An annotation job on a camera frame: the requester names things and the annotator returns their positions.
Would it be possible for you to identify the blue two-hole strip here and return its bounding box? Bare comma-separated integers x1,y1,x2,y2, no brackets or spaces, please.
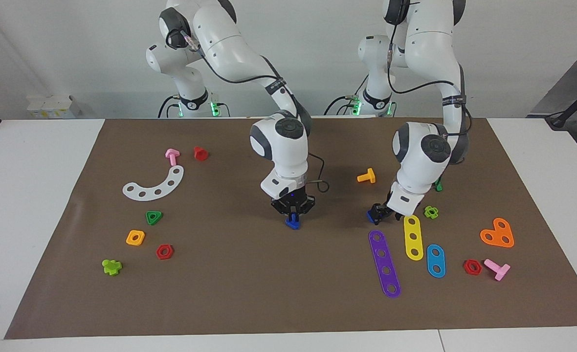
426,244,446,279

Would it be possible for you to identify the black left base cable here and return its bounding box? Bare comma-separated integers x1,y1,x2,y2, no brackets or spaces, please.
324,94,363,116

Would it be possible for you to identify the black right base cable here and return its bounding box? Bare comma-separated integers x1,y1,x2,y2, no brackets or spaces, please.
158,94,181,118

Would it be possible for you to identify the yellow three-hole strip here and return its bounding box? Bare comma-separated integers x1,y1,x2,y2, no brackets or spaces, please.
403,214,424,261

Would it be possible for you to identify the black base cable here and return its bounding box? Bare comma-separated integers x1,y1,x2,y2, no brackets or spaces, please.
324,94,363,116
158,94,181,118

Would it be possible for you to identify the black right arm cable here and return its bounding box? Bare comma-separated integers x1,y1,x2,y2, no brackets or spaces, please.
167,29,330,194

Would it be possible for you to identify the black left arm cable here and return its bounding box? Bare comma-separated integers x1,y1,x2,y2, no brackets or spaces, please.
386,42,472,137

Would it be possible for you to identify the white curved perforated strip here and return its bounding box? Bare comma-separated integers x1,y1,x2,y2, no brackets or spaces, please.
122,165,185,201

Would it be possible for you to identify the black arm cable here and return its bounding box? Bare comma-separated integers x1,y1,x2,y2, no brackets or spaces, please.
386,42,472,137
167,29,330,194

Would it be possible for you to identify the white power strip box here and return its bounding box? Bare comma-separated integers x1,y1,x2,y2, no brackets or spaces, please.
27,95,81,119

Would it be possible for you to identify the brown table mat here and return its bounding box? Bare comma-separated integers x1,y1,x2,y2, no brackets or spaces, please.
4,116,577,339

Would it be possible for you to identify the purple four-hole strip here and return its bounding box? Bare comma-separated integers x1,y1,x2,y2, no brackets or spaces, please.
368,230,401,299

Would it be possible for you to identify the orange heart-shaped plate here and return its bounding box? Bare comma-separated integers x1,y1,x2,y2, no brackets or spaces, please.
480,218,515,248

